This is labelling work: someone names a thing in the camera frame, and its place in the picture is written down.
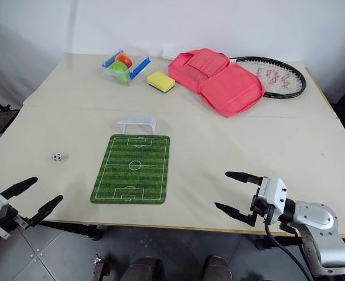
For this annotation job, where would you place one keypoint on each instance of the white miniature goal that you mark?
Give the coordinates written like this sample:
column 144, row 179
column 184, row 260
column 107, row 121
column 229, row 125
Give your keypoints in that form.
column 137, row 120

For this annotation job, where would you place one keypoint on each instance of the pink fabric bag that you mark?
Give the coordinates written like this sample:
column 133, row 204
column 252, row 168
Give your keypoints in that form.
column 228, row 87

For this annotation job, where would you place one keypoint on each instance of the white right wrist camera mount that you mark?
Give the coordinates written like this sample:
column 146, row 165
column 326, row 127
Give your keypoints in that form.
column 274, row 191

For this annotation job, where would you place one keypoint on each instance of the green toy apple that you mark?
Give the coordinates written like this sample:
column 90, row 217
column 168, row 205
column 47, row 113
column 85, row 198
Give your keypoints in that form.
column 118, row 68

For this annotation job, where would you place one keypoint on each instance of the black table leg bar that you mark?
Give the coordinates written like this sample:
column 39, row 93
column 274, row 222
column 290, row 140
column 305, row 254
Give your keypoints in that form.
column 72, row 228
column 277, row 241

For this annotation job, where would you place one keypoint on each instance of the brown rusty metal part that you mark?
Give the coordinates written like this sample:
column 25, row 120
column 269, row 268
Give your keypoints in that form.
column 99, row 267

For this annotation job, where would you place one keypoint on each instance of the tiny soccer ball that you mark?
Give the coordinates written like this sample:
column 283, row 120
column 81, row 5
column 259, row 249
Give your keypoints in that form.
column 56, row 157

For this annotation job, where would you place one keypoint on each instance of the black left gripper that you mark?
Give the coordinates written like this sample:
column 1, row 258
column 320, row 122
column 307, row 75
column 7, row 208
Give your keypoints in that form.
column 11, row 221

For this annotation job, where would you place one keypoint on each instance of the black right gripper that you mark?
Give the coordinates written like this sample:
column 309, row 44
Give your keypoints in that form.
column 260, row 206

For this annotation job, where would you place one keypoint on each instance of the green soccer field mat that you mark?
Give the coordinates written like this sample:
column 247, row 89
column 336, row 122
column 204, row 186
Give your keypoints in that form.
column 131, row 175

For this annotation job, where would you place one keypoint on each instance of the dark rounded shape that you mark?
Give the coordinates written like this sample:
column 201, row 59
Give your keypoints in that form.
column 143, row 269
column 216, row 268

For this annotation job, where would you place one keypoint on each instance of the red orange toy apple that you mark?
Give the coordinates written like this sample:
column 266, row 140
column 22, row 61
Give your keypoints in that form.
column 124, row 59

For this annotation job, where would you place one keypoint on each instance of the yellow sponge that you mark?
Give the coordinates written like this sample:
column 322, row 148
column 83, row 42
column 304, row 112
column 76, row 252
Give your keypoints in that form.
column 160, row 80

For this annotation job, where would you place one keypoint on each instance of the black tennis racket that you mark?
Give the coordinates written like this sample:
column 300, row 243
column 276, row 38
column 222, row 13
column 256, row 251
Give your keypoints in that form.
column 277, row 76

